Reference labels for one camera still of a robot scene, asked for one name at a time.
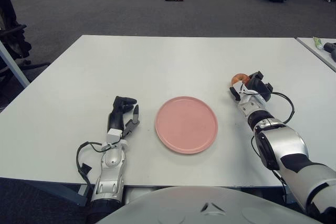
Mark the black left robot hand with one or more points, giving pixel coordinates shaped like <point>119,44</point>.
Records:
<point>116,119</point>

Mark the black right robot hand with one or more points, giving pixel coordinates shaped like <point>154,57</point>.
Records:
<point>260,87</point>

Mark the red yellow apple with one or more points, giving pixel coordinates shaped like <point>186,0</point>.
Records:
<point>239,77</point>

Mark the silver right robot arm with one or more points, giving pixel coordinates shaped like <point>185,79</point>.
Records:
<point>283,145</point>

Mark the pink round plate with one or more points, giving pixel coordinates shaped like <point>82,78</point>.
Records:
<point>186,125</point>

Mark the green white tube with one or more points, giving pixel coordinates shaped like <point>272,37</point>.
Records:
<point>317,43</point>

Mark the black handheld controller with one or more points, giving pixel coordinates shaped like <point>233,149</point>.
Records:
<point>330,46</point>
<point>334,56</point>

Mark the grey slanted table leg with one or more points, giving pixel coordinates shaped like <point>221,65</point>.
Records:
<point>15,69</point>

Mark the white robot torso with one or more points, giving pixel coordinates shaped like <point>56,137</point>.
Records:
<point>210,208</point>

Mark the black office chair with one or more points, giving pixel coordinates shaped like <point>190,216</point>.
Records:
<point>13,37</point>

